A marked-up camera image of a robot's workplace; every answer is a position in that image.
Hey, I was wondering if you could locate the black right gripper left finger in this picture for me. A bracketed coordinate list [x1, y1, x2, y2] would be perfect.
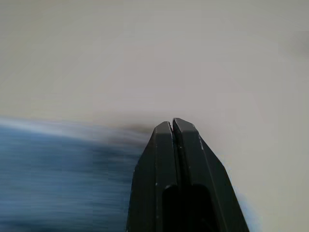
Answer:
[126, 121, 182, 232]

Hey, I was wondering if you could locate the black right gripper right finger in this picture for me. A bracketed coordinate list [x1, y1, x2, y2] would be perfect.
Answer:
[172, 117, 250, 232]

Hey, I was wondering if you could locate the blue towel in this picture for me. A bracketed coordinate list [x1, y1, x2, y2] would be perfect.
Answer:
[0, 116, 151, 232]

